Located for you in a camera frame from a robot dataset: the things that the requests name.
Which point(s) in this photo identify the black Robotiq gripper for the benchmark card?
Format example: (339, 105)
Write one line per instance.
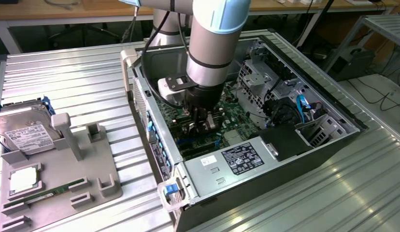
(204, 99)

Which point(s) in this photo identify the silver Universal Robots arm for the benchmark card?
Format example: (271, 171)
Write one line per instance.
(212, 48)

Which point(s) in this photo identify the blue expansion slot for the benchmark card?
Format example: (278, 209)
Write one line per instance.
(182, 141)

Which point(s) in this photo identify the black expansion slot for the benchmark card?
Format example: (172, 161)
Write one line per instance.
(198, 149)

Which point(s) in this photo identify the green motherboard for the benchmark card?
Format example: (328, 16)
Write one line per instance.
(239, 120)

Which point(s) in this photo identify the metal drive cage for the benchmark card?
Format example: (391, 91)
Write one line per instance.
(255, 79)

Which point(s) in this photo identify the silver chipset heatsink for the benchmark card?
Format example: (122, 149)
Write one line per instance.
(234, 137)

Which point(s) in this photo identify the black plastic air shroud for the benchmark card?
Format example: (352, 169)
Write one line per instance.
(284, 142)

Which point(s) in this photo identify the grey power supply unit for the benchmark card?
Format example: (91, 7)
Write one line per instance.
(212, 178)

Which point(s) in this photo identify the blue case latch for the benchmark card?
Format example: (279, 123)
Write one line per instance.
(170, 189)

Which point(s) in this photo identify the black open PC case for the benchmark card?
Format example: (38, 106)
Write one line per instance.
(267, 188)

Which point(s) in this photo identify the black chair base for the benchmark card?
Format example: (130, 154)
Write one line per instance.
(87, 29)

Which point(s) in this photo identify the black floor box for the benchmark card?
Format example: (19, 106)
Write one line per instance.
(355, 65)

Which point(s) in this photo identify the wooden desk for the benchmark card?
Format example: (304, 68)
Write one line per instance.
(90, 10)

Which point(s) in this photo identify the grey plastic parts rack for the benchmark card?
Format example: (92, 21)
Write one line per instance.
(74, 174)

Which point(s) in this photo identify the hard disk with blue caddy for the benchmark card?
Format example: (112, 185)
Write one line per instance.
(26, 130)

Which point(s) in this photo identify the green RAM stick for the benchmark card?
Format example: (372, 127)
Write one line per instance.
(55, 192)

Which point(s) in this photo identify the metal slat shelf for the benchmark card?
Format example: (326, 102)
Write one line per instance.
(387, 26)

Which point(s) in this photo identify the silver CPU chip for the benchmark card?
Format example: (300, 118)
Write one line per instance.
(23, 180)

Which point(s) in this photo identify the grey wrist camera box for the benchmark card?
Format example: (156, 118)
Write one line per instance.
(170, 95)

